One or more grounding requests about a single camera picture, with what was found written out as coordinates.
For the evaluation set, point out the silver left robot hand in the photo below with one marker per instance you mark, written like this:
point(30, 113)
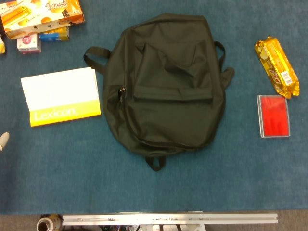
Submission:
point(3, 139)

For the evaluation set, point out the yellow and white Lexicon book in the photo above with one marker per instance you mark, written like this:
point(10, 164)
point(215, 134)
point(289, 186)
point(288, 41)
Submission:
point(60, 96)

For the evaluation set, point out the black backpack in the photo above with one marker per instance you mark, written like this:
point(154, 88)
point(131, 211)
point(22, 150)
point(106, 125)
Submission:
point(168, 108)

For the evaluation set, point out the yellow and white toy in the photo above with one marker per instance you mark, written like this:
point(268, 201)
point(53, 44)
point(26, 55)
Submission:
point(2, 45)

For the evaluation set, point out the brown tape roll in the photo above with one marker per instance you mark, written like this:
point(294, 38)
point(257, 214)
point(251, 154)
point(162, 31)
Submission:
point(45, 225)

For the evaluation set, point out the pink and white small box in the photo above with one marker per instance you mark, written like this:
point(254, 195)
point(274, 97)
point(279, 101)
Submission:
point(29, 43)

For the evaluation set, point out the blue and yellow small box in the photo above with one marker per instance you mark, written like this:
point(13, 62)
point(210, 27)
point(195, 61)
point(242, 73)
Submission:
point(54, 34)

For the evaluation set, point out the orange snack box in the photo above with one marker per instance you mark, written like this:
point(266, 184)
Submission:
point(36, 14)

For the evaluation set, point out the red card in clear case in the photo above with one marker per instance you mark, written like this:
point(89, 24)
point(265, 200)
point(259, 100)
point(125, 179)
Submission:
point(274, 116)

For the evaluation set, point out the gold foil snack packet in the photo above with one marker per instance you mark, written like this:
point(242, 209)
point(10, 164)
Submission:
point(276, 65)

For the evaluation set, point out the aluminium profile rail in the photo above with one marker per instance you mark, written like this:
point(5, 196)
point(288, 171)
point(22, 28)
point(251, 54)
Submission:
point(168, 218)

